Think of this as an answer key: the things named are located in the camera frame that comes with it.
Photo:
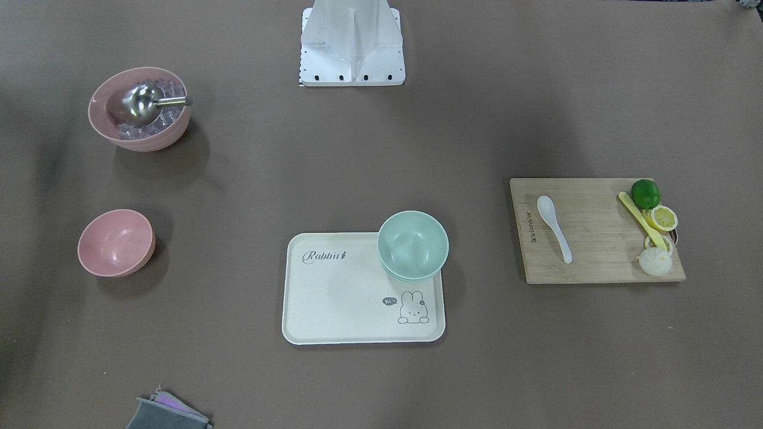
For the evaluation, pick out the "white ceramic spoon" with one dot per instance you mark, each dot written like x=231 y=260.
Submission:
x=547 y=211

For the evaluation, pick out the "small pink bowl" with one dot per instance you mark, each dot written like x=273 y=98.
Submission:
x=116 y=243

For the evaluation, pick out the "large pink ice bowl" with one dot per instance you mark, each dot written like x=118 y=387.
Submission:
x=163 y=131

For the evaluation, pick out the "cream rabbit tray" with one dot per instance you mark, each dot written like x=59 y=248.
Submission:
x=337 y=292

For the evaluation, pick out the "bamboo cutting board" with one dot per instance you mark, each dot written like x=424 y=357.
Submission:
x=604 y=238

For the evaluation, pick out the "metal ice scoop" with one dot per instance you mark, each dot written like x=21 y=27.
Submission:
x=143 y=104

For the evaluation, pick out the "green lime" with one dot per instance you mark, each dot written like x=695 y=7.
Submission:
x=645 y=194

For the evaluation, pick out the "lemon slice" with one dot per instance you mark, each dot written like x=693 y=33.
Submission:
x=669 y=243

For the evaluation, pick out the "yellow plastic knife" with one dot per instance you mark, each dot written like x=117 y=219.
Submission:
x=656 y=238

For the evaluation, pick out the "lemon half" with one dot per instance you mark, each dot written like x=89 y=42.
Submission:
x=661 y=218

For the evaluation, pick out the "grey folded cloth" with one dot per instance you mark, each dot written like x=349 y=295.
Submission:
x=164 y=410

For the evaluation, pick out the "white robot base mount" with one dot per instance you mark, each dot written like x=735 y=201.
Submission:
x=351 y=43

